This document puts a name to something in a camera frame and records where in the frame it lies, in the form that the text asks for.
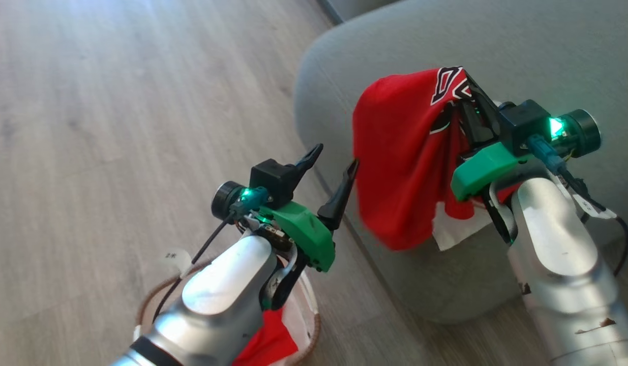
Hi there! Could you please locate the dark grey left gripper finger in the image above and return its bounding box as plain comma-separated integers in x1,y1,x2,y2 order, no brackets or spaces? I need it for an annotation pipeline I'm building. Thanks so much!
292,144,324,198
317,159,360,232

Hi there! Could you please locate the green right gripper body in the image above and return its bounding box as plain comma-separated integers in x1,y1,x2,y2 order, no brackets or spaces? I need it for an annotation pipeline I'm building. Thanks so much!
450,141,531,202

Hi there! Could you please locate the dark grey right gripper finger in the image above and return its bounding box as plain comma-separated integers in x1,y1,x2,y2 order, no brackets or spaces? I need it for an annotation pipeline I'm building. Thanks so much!
457,100,493,151
463,70,503,142

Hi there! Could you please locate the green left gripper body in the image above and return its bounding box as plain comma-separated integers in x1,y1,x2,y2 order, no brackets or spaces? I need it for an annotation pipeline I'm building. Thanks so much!
259,200,337,273

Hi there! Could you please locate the red jersey with white panels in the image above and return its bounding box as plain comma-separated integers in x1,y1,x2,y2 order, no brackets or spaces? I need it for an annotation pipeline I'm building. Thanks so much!
352,66,497,252

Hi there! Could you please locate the plain red garment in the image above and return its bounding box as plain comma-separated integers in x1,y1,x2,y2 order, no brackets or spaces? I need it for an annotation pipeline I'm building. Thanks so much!
232,307,300,366

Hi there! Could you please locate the cream laundry basket brown rim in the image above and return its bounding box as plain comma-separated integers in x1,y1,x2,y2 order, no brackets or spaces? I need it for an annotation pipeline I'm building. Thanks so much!
133,258,322,366

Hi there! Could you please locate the grey rounded sofa seat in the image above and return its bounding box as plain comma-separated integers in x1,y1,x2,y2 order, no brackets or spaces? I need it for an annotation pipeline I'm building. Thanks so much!
293,0,628,326

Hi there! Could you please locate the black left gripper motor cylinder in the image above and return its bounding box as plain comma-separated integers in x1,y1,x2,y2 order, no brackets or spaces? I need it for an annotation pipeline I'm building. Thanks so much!
211,181,243,220

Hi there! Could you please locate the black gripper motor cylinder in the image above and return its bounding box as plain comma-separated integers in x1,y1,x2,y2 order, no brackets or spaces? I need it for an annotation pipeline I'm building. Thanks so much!
211,181,243,220
560,108,602,157

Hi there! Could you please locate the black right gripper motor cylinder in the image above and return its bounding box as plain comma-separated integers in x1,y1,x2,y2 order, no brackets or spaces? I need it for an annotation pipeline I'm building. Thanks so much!
560,108,602,157

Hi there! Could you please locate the black left cable teal plug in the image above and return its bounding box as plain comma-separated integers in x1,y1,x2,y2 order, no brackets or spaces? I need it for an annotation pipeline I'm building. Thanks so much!
152,187,270,323

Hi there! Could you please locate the black cable teal plug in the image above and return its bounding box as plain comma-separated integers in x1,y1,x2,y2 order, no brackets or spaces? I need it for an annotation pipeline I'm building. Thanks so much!
526,133,628,278
152,187,270,323

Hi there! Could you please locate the black right cable teal plug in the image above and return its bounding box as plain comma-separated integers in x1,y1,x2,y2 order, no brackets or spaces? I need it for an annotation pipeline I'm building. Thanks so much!
526,133,628,278

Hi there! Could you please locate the white right cable tag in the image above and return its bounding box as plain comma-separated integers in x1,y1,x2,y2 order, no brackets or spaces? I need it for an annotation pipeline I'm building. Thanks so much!
572,192,618,220

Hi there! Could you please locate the white cable tag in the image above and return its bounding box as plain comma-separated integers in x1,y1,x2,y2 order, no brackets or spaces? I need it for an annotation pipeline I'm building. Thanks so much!
572,192,618,220
163,248,193,278

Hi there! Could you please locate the white left cable tag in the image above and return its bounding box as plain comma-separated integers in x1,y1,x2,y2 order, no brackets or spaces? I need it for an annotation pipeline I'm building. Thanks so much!
163,248,193,278

